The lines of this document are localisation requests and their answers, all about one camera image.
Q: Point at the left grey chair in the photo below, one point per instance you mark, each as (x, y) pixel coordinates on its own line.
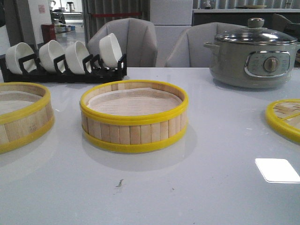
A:
(137, 39)

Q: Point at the white cloth liner left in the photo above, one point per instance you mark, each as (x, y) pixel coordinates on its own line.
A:
(11, 101)

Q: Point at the red bin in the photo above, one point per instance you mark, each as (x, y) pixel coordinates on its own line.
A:
(48, 32)

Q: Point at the bamboo steamer basket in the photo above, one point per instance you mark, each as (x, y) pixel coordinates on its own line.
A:
(134, 134)
(25, 125)

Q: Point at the grey electric cooking pot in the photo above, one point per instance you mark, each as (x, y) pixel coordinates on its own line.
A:
(250, 65)

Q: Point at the white cloth liner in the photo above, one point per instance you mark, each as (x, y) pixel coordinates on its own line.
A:
(134, 102)
(11, 101)

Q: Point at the glass pot lid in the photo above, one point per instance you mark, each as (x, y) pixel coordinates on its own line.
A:
(255, 33)

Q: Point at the yellow plate on counter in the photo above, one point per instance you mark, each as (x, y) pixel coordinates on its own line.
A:
(251, 7)

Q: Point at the black dish rack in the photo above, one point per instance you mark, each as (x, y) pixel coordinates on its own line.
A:
(94, 71)

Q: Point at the right grey chair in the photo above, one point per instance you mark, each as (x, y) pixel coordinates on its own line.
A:
(189, 52)

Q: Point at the red barrier belt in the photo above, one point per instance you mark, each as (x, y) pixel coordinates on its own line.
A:
(116, 15)

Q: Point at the grey chair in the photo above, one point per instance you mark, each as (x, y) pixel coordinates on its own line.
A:
(137, 39)
(189, 52)

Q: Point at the white cloth liner center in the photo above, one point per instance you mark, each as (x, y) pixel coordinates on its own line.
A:
(134, 102)

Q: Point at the white bowl right upright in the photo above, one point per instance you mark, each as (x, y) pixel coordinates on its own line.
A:
(110, 50)

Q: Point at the dark counter cabinet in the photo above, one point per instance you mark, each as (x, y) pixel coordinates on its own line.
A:
(241, 16)

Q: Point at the woven bamboo steamer lid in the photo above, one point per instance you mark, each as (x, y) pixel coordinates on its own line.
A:
(283, 116)

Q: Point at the white bowl far left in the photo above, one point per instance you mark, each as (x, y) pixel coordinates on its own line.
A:
(13, 55)

